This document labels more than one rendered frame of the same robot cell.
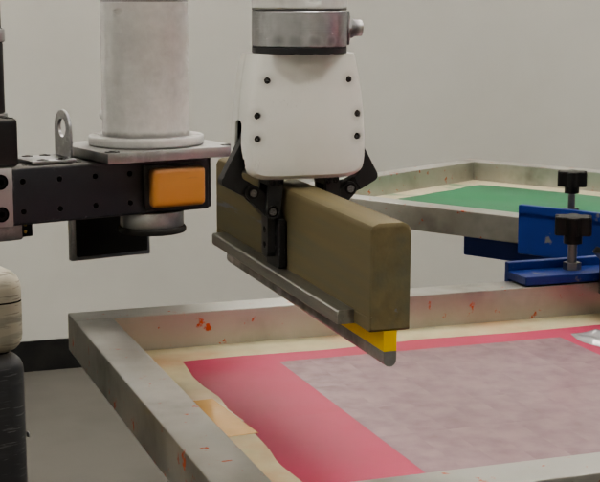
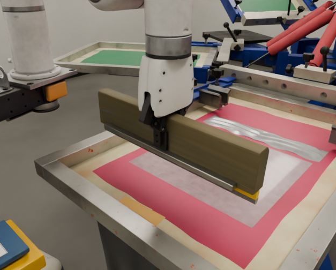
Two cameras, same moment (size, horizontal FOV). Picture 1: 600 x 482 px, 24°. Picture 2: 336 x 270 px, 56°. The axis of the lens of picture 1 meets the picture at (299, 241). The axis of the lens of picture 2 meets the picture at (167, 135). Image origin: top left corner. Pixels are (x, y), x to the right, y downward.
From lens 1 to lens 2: 0.70 m
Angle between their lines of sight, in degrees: 32
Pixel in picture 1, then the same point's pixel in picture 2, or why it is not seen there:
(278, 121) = (168, 91)
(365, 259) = (251, 166)
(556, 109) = (86, 13)
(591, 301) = (197, 105)
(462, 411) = not seen: hidden behind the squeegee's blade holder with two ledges
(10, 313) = not seen: outside the picture
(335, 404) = (173, 186)
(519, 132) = (76, 20)
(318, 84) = (182, 70)
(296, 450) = (191, 226)
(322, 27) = (188, 44)
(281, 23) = (171, 44)
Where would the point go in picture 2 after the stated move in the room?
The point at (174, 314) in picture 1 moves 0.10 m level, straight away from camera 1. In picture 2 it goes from (79, 150) to (66, 134)
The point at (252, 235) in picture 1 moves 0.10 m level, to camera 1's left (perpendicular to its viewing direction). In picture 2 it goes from (133, 129) to (83, 140)
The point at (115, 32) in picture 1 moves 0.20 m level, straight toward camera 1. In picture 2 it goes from (16, 27) to (42, 40)
